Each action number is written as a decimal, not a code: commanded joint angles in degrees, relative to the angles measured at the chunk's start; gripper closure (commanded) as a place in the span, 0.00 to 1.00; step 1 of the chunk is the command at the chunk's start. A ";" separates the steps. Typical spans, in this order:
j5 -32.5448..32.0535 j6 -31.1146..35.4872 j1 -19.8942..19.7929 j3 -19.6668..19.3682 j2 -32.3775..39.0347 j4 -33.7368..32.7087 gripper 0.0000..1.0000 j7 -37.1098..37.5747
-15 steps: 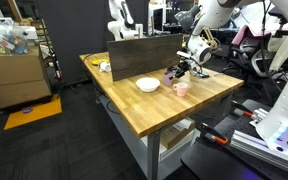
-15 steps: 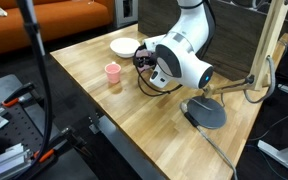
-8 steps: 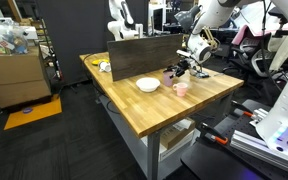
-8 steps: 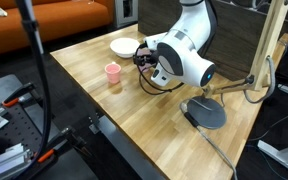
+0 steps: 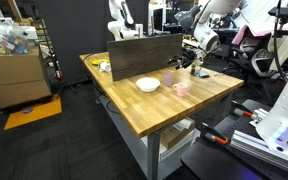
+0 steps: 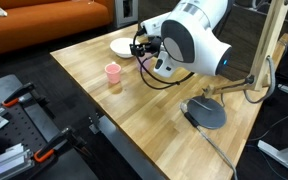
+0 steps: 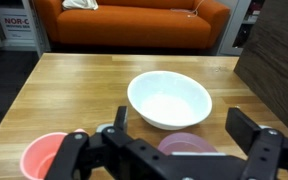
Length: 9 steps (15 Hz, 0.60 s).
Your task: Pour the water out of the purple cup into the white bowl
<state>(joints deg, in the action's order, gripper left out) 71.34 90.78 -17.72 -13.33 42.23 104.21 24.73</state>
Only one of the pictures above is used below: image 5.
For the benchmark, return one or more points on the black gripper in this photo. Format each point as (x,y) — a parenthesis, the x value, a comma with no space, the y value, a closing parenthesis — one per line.
(190,58)

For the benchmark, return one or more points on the translucent purple plastic cup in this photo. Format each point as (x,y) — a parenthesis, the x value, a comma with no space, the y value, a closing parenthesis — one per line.
(168,79)

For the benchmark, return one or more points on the idle white robot arm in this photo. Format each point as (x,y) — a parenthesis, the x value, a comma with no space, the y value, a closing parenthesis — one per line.
(124,31)

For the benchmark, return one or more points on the white bowl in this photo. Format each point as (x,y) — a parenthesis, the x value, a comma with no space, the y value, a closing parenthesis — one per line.
(148,84)

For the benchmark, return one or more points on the light wood desk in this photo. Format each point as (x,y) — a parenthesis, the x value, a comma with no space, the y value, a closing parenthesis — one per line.
(190,42)

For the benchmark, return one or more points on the dark wood backdrop board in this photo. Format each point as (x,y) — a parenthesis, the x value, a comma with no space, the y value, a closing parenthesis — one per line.
(140,56)

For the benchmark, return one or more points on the computer monitor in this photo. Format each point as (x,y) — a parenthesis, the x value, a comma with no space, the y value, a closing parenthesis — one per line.
(157,18)

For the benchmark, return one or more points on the pink chair backrest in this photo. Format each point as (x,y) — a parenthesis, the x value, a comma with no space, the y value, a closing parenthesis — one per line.
(240,35)

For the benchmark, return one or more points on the small brown cardboard box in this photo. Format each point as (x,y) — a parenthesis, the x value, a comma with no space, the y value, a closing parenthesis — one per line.
(175,135)

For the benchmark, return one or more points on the white mug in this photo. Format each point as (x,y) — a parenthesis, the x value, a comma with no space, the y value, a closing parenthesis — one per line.
(105,67)

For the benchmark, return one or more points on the black orange bar clamp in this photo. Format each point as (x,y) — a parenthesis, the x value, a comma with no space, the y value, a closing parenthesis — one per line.
(242,109)
(214,135)

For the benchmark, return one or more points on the black grey office chair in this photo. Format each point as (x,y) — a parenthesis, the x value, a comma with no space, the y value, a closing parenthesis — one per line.
(260,63)

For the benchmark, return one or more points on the yellow plate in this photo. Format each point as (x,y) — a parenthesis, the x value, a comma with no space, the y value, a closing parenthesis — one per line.
(97,62)

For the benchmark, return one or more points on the white flat box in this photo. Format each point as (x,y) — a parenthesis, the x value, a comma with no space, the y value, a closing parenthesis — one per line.
(180,148)

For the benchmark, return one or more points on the cream cloth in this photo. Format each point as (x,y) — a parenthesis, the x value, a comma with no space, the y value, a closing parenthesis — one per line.
(284,53)

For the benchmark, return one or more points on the black perforated robot platform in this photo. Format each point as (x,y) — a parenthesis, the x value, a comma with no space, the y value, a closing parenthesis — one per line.
(214,160)

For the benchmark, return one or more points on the black partition panel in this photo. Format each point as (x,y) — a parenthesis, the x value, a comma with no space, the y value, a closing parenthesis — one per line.
(77,33)

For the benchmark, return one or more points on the black metal rack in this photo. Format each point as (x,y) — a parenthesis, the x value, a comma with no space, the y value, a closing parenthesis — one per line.
(47,40)

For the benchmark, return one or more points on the yellow floor mat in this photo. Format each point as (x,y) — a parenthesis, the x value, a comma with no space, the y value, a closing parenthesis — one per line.
(34,115)

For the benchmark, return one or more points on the blue tape roll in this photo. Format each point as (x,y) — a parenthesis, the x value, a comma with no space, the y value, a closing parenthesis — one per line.
(27,110)

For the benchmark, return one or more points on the large brown cardboard box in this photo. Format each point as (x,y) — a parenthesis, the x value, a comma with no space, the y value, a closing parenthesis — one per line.
(14,76)

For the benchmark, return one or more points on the clear plastic bag of items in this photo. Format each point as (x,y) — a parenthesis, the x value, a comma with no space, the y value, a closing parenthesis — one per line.
(4,38)

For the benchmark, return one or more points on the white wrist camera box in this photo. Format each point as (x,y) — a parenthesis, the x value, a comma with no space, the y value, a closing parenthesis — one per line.
(200,56)

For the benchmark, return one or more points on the aluminium extrusion rail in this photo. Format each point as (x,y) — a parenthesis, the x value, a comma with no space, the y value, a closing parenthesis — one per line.
(259,115)
(250,145)

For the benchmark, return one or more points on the grey metal table frame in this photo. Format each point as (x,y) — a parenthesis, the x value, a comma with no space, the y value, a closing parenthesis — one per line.
(153,153)

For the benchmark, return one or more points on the black camera on stand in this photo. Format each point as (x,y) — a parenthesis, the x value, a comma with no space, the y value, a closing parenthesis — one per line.
(282,11)

